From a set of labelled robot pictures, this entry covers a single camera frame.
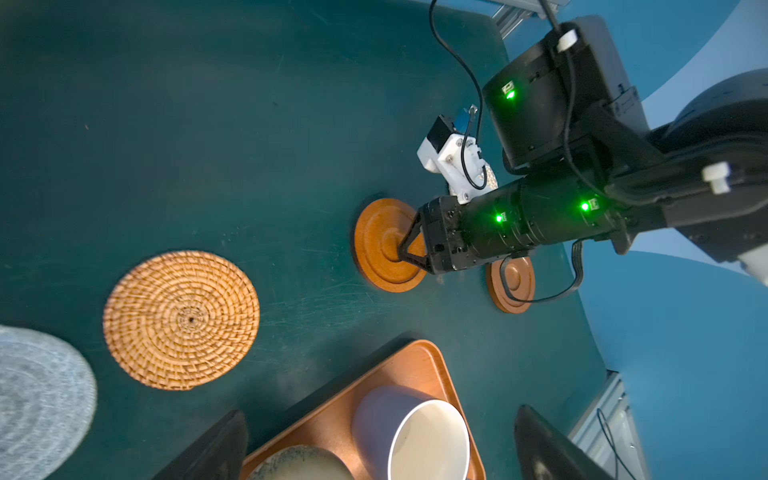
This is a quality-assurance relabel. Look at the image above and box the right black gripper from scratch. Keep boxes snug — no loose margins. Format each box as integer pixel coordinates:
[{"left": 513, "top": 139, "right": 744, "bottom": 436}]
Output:
[{"left": 398, "top": 196, "right": 474, "bottom": 275}]

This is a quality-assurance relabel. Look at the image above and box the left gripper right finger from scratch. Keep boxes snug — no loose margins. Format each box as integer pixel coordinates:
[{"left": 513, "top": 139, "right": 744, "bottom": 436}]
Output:
[{"left": 514, "top": 405, "right": 611, "bottom": 480}]

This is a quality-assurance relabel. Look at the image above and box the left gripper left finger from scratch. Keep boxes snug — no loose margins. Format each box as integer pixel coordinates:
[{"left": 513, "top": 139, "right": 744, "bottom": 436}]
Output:
[{"left": 153, "top": 410, "right": 248, "bottom": 480}]

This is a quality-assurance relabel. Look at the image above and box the brown wooden coaster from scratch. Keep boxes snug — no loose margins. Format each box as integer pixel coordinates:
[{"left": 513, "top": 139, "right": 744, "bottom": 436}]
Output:
[
  {"left": 486, "top": 257, "right": 536, "bottom": 314},
  {"left": 353, "top": 198, "right": 427, "bottom": 293}
]

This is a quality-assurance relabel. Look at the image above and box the cream yellow mug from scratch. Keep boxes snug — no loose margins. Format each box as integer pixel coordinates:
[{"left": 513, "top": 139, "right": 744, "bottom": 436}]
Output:
[{"left": 247, "top": 445, "right": 353, "bottom": 480}]

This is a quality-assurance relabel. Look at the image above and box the rattan woven coaster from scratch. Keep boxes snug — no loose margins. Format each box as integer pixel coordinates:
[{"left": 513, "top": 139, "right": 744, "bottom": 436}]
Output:
[{"left": 103, "top": 251, "right": 260, "bottom": 391}]

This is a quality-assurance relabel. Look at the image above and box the grey woven coaster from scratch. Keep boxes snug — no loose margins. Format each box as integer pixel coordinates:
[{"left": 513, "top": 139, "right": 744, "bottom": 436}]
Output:
[{"left": 1, "top": 326, "right": 97, "bottom": 479}]

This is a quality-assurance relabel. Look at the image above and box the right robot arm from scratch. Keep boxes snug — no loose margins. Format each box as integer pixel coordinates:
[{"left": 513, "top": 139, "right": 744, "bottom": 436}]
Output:
[{"left": 397, "top": 16, "right": 767, "bottom": 281}]

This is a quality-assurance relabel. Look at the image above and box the orange serving tray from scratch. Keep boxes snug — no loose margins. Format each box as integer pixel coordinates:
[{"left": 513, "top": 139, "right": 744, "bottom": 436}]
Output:
[{"left": 241, "top": 340, "right": 486, "bottom": 479}]

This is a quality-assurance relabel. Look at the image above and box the lavender mug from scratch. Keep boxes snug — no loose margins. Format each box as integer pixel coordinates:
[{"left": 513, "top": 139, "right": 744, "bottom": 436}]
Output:
[{"left": 352, "top": 385, "right": 470, "bottom": 479}]

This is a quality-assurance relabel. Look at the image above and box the aluminium front rail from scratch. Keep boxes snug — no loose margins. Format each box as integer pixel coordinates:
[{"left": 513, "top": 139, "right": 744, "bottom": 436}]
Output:
[{"left": 568, "top": 370, "right": 651, "bottom": 479}]

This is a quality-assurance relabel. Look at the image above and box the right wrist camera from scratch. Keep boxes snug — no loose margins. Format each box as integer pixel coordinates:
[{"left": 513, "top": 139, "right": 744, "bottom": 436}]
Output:
[{"left": 417, "top": 115, "right": 498, "bottom": 204}]

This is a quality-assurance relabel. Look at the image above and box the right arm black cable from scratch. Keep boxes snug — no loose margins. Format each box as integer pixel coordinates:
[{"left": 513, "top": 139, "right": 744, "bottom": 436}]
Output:
[{"left": 427, "top": 0, "right": 586, "bottom": 304}]

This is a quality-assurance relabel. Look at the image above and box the aluminium frame right post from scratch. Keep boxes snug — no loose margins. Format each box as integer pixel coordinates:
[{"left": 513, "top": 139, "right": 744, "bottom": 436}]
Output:
[{"left": 491, "top": 0, "right": 547, "bottom": 39}]

